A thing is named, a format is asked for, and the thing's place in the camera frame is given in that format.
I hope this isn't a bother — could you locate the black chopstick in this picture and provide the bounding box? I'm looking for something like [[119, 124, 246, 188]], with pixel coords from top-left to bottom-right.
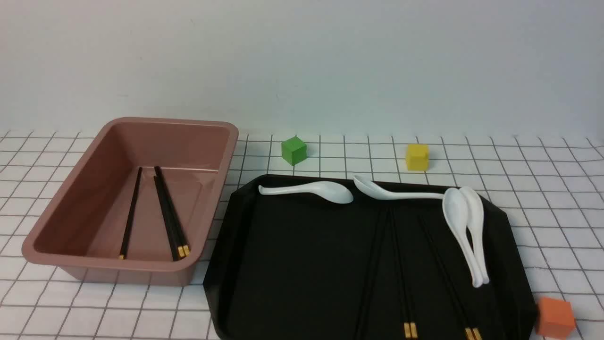
[[429, 243, 482, 340], [118, 167, 143, 260], [387, 207, 412, 340], [417, 217, 476, 340], [353, 207, 390, 340], [153, 176, 185, 261], [393, 223, 419, 340], [153, 166, 190, 261]]

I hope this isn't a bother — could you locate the green cube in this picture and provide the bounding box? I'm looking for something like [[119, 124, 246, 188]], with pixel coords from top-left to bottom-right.
[[281, 136, 308, 166]]

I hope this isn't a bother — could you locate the white ceramic spoon left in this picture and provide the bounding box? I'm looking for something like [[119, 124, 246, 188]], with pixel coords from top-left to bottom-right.
[[258, 181, 354, 204]]

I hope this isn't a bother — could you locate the white ceramic spoon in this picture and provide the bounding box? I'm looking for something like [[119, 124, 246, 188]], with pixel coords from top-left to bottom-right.
[[258, 181, 354, 204], [459, 187, 490, 284], [353, 176, 444, 201], [442, 187, 483, 288]]

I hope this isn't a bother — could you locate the white ceramic spoon middle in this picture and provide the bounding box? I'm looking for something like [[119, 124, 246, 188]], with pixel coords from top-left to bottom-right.
[[353, 176, 444, 201]]

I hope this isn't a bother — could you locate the black plastic tray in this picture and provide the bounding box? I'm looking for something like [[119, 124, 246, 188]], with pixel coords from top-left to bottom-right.
[[203, 174, 538, 340]]

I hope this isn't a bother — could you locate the yellow cube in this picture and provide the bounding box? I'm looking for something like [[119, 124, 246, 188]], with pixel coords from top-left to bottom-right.
[[405, 144, 429, 172]]

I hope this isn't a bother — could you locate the white ceramic spoon front right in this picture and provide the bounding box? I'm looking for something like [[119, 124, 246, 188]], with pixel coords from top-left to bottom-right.
[[442, 187, 483, 288]]

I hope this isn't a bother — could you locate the pink rectangular plastic bin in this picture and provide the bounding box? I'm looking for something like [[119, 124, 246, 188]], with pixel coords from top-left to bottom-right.
[[22, 118, 239, 286]]

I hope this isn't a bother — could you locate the white ceramic spoon far right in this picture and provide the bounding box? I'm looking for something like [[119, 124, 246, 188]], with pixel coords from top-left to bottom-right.
[[459, 187, 490, 284]]

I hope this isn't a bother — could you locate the orange cube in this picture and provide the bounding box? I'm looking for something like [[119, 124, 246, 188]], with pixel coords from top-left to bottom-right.
[[536, 297, 576, 340]]

